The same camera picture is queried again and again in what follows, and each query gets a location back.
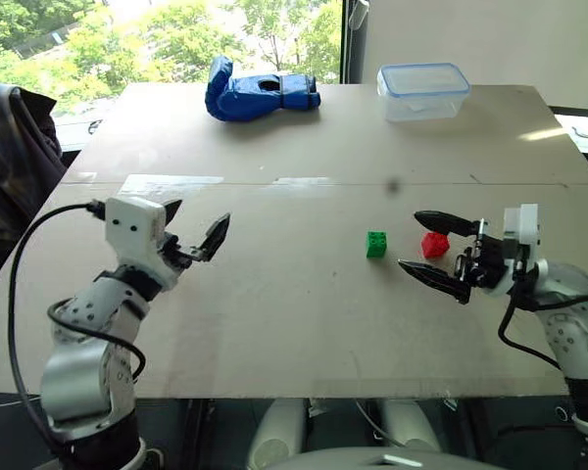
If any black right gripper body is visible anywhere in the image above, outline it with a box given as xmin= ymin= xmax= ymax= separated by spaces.
xmin=453 ymin=218 xmax=515 ymax=290

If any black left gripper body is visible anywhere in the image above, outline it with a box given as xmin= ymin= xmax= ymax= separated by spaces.
xmin=162 ymin=233 xmax=200 ymax=271

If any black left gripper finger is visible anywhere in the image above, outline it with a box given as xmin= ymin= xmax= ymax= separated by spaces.
xmin=187 ymin=212 xmax=231 ymax=264
xmin=162 ymin=198 xmax=184 ymax=230

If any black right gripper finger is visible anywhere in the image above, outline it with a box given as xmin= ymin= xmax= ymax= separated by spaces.
xmin=413 ymin=210 xmax=479 ymax=237
xmin=397 ymin=258 xmax=472 ymax=306

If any red toy brick cube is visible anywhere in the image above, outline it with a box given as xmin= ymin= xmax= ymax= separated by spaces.
xmin=420 ymin=231 xmax=451 ymax=259

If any green toy brick cube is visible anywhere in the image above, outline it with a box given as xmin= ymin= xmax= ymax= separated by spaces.
xmin=365 ymin=229 xmax=389 ymax=259

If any clear plastic container blue rim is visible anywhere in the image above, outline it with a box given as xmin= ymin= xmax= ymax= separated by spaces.
xmin=375 ymin=62 xmax=471 ymax=123

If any blue boxing glove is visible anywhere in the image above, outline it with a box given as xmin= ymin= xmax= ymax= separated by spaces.
xmin=204 ymin=55 xmax=322 ymax=124

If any white rounded robot leg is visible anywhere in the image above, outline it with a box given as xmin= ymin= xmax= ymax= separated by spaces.
xmin=247 ymin=399 xmax=308 ymax=465
xmin=378 ymin=399 xmax=443 ymax=452

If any dark jacket on chair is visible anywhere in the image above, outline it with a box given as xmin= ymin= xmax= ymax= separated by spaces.
xmin=0 ymin=80 xmax=71 ymax=301

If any silver robot torso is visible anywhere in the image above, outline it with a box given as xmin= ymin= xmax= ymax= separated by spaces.
xmin=258 ymin=445 xmax=514 ymax=470

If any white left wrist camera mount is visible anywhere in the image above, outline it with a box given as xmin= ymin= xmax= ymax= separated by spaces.
xmin=102 ymin=195 xmax=185 ymax=291

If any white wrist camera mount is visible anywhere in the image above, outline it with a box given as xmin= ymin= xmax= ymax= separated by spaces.
xmin=482 ymin=202 xmax=550 ymax=298
xmin=102 ymin=195 xmax=185 ymax=291

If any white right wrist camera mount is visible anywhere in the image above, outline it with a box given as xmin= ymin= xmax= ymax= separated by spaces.
xmin=482 ymin=202 xmax=550 ymax=298

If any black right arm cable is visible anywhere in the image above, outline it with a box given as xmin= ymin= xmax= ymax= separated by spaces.
xmin=498 ymin=271 xmax=569 ymax=373

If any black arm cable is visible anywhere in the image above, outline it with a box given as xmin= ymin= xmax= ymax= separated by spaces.
xmin=498 ymin=271 xmax=569 ymax=373
xmin=6 ymin=199 xmax=148 ymax=462

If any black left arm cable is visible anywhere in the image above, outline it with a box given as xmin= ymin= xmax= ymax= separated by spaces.
xmin=6 ymin=199 xmax=148 ymax=462

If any black window frame post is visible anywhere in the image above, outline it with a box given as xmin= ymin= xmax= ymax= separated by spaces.
xmin=339 ymin=0 xmax=369 ymax=85

